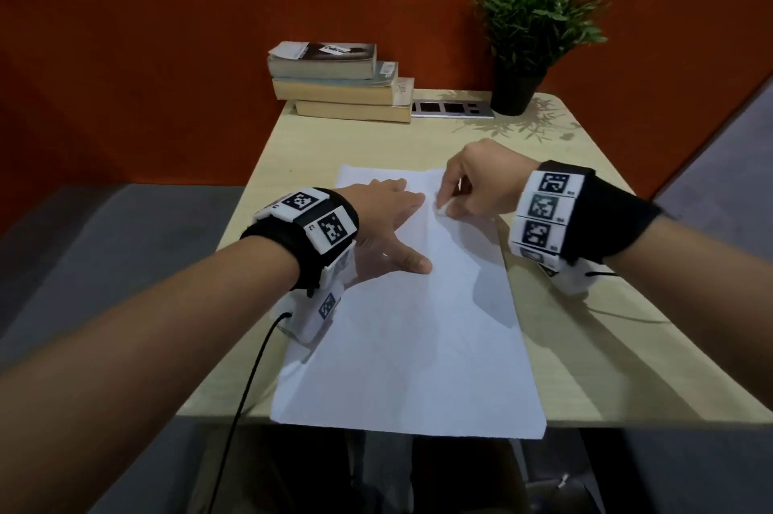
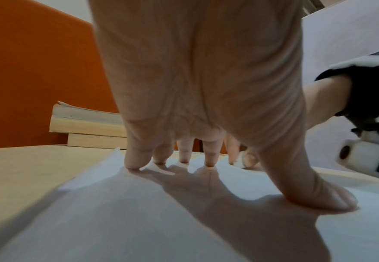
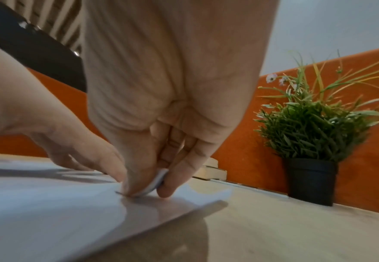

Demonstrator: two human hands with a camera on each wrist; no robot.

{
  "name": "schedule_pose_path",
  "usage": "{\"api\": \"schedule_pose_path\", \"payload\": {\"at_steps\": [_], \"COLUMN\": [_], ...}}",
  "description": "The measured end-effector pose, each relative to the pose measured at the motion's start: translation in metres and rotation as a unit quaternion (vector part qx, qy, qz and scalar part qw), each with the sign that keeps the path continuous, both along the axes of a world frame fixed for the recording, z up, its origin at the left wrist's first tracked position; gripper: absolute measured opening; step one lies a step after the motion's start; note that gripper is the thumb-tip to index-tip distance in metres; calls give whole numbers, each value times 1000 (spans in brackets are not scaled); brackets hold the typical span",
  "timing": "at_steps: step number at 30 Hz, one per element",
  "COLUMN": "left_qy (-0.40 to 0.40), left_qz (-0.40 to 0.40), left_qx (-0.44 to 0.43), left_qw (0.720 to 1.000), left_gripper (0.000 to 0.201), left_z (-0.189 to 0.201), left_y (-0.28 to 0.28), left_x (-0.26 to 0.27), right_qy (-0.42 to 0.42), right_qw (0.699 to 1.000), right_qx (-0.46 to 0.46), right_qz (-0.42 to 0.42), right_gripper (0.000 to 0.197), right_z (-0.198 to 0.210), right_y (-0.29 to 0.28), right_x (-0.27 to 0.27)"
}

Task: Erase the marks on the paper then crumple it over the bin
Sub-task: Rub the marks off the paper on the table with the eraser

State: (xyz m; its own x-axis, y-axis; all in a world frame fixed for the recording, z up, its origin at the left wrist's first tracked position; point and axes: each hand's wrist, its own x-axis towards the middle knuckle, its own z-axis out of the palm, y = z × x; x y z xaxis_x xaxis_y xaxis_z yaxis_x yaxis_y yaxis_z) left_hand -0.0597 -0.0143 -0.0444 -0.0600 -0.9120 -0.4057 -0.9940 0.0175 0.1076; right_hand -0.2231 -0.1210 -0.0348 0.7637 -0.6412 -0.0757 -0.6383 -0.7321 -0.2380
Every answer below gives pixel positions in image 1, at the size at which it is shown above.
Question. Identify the person's right hand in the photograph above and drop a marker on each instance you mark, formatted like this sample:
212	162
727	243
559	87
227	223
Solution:
489	181

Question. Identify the person's left hand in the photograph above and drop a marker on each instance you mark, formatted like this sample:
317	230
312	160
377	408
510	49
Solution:
377	223

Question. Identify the person's left thumb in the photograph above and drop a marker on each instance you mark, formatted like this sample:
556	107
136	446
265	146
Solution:
409	258

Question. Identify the person's right fingers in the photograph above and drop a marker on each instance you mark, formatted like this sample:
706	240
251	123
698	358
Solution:
452	184

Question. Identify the small white eraser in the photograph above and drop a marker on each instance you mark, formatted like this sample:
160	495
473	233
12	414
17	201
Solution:
444	208

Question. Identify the white paper sheet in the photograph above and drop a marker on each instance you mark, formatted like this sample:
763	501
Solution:
410	350

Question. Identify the person's right forearm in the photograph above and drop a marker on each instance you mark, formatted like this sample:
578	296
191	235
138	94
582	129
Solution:
700	296

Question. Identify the person's left forearm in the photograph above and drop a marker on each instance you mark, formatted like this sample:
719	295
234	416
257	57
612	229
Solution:
151	362

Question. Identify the white socket panel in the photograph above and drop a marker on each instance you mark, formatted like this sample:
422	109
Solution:
453	108

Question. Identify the black wristband with marker tiles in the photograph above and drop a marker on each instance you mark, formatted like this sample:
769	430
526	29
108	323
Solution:
314	223
561	217

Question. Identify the black plant pot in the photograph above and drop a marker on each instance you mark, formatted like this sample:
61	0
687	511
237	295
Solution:
514	90

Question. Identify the beige book with tan cover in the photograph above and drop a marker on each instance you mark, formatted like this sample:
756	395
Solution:
350	111

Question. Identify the thin pale blue book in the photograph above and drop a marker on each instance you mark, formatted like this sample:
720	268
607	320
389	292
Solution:
385	74

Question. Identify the thick beige book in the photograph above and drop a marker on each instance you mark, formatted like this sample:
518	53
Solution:
338	92

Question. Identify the paperback book with dark cover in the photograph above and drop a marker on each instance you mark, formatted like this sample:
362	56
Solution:
320	61

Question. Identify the green leafy plant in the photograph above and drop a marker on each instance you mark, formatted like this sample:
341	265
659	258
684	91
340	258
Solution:
534	12

